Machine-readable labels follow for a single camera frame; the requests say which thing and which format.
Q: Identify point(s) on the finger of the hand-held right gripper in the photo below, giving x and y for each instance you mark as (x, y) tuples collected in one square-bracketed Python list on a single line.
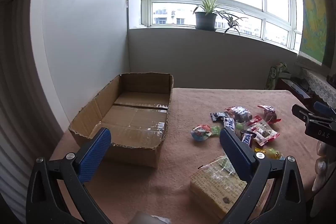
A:
[(311, 116), (325, 109)]

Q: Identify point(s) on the person's right hand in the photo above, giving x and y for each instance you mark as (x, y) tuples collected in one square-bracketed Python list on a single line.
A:
[(320, 163)]

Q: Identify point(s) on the red packet with brown cake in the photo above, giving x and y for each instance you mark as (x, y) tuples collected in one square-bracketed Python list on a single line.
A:
[(240, 112)]

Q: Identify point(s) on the side table with lace cloth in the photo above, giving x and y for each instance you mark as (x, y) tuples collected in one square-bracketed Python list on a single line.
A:
[(319, 86)]

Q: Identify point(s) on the brown chocolate bar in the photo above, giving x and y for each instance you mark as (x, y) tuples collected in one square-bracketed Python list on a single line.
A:
[(246, 138), (229, 123)]

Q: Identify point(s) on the cardboard box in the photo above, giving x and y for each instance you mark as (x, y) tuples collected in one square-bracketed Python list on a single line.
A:
[(136, 119)]

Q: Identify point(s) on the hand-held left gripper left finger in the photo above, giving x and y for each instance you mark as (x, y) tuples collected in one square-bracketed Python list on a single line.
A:
[(95, 157)]

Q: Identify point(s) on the red foil candy packet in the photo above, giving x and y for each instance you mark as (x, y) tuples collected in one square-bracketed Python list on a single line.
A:
[(269, 113)]

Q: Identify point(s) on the yellow packet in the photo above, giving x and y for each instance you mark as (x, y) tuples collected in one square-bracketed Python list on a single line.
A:
[(271, 153)]

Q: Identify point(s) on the wall map poster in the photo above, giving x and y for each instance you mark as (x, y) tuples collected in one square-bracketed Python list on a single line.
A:
[(313, 16)]

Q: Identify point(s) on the green printed carton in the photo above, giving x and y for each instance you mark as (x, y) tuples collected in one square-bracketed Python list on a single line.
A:
[(274, 77)]

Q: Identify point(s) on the green candy clear wrapper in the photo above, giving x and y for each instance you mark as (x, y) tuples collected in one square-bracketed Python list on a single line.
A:
[(240, 125), (215, 130)]

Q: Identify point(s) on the potted spider plant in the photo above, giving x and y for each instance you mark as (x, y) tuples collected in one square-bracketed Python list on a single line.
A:
[(206, 19)]

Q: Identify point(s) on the small black packet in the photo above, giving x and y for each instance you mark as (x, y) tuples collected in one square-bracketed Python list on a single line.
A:
[(218, 116)]

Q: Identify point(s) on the dark small ornament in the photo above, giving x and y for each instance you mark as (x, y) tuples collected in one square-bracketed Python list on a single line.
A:
[(331, 78)]

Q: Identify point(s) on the red clear packet white label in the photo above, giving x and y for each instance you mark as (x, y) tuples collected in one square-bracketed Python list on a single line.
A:
[(261, 132)]

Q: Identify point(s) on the colourful round candy packet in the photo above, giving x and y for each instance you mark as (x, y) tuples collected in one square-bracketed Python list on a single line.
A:
[(200, 132)]

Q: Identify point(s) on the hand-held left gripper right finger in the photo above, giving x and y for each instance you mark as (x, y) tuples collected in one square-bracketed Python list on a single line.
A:
[(236, 157)]

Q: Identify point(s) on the large cracker packet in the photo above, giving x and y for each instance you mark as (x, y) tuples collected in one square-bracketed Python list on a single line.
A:
[(214, 187)]

